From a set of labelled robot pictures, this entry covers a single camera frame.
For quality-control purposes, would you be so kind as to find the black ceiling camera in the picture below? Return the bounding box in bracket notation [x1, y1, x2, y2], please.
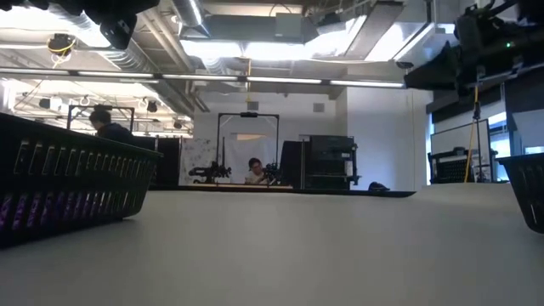
[46, 33, 77, 56]

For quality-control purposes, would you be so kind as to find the grey ceiling duct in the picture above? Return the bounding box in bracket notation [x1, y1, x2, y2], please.
[393, 0, 460, 69]

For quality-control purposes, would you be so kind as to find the silver ceiling duct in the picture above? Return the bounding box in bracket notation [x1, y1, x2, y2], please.
[167, 0, 213, 40]

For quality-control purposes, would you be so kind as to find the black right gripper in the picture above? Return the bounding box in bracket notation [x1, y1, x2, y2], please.
[403, 3, 498, 97]

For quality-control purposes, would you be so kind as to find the black tripod stand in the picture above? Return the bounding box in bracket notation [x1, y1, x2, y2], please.
[470, 95, 484, 182]

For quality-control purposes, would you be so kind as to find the black aluminium table frame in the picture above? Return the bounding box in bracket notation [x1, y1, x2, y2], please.
[148, 183, 417, 198]

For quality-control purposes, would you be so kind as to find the person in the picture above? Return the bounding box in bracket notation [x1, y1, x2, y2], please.
[88, 109, 136, 144]
[244, 156, 269, 185]

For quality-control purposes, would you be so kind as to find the black perforated crate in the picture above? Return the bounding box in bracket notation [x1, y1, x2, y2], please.
[428, 146, 469, 184]

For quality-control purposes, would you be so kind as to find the black plastic slotted basket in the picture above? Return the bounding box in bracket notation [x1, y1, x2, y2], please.
[495, 152, 544, 234]
[0, 112, 165, 250]

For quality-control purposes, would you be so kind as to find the black equipment rack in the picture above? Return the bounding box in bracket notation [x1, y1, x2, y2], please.
[305, 134, 361, 190]

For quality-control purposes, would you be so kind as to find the white whiteboard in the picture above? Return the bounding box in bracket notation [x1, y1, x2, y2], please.
[429, 119, 491, 156]

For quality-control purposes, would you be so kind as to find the white backdrop cloth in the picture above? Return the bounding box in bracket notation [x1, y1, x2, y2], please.
[224, 133, 277, 184]

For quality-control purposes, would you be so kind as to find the white ceiling light tube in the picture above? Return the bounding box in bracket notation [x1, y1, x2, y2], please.
[0, 66, 407, 89]

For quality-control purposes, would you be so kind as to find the black rig frame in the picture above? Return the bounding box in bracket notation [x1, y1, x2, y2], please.
[216, 112, 281, 186]

